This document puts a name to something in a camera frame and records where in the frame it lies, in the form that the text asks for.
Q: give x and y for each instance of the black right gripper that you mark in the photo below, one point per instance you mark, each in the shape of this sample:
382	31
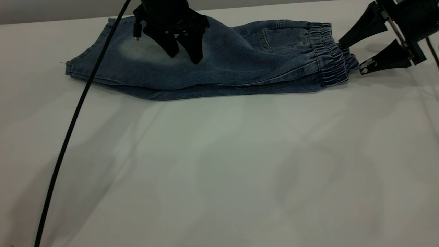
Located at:
415	17

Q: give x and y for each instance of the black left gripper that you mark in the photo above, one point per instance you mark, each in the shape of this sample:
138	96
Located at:
164	13

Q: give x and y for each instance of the blue denim shorts with print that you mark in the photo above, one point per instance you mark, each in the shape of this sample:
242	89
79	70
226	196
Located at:
240	61

